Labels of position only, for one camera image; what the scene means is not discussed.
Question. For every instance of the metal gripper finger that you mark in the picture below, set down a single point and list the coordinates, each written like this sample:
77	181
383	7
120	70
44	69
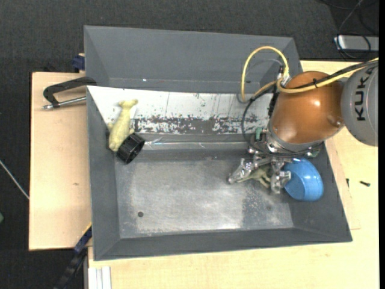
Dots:
240	172
277	179

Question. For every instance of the olive green toy animal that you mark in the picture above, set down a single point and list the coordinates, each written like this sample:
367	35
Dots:
261	175

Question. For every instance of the blue plastic bowl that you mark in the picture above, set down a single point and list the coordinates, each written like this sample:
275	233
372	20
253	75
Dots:
305	181

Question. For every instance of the grey metal bin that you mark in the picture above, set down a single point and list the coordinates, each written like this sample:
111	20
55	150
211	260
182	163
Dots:
186	197

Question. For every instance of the small black screw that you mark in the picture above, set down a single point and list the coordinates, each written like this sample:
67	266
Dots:
365	184

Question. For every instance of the pale yellow toy animal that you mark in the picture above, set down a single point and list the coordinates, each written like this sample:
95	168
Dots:
121	125

